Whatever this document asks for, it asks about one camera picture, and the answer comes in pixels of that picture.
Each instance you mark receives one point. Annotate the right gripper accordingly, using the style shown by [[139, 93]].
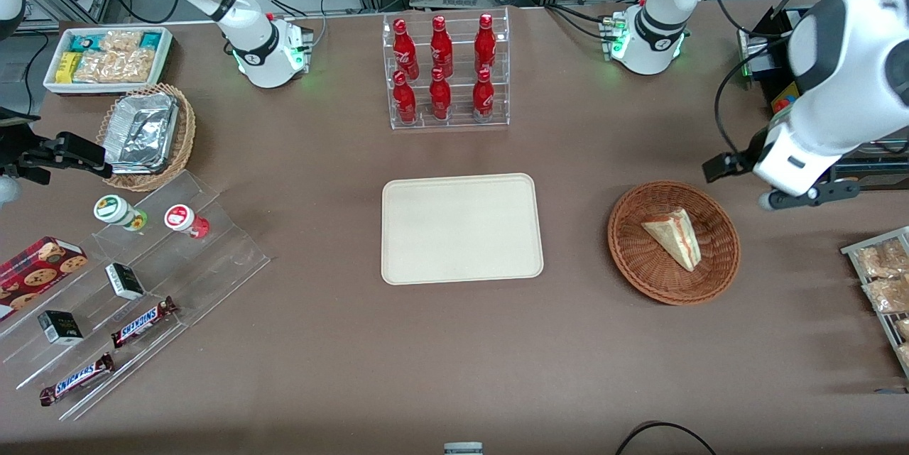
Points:
[[15, 150]]

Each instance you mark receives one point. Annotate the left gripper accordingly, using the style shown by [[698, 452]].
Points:
[[743, 157]]

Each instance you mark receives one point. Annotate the triangular sandwich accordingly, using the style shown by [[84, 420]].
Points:
[[675, 238]]

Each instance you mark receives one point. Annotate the light wicker basket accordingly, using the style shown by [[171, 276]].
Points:
[[183, 143]]

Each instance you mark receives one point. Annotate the brown wicker basket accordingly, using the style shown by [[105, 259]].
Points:
[[639, 263]]

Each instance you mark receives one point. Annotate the beige plastic tray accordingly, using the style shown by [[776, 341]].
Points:
[[461, 228]]

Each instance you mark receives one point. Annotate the aluminium foil containers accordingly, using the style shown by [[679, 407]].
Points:
[[142, 132]]

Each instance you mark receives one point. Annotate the green lidded yogurt cup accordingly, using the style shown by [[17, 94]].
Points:
[[113, 209]]

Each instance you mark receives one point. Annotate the white plastic snack bin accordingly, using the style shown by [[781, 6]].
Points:
[[57, 86]]

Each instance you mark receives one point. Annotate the yellow snack packet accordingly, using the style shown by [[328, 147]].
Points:
[[67, 68]]

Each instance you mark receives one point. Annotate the clear bag of crackers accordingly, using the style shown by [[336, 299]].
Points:
[[121, 41], [113, 66]]

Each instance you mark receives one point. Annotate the teal snack packet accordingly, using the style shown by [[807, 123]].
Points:
[[150, 40], [85, 42]]

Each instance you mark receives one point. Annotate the silver box with green light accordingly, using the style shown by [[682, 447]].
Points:
[[747, 50]]

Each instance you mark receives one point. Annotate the red lidded yogurt cup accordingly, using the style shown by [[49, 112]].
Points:
[[181, 218]]

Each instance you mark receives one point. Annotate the red tartan cookie box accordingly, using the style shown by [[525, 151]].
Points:
[[35, 274]]

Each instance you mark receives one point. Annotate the small black carton box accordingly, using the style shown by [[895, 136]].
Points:
[[60, 327], [124, 282]]

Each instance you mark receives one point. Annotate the clear acrylic stepped stand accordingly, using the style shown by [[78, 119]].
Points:
[[213, 256]]

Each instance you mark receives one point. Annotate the Snickers chocolate bar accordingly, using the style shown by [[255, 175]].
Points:
[[77, 379], [142, 323]]

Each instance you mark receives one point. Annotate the clear bag of pastries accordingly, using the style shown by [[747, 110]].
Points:
[[903, 329], [905, 354], [884, 260], [889, 295]]

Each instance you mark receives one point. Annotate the red cola bottle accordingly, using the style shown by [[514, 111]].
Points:
[[405, 101], [483, 96], [441, 47], [485, 43], [440, 96], [405, 50]]

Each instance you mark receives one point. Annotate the clear acrylic bottle rack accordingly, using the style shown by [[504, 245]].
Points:
[[454, 125]]

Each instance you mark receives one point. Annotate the small grey device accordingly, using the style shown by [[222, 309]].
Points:
[[463, 448]]

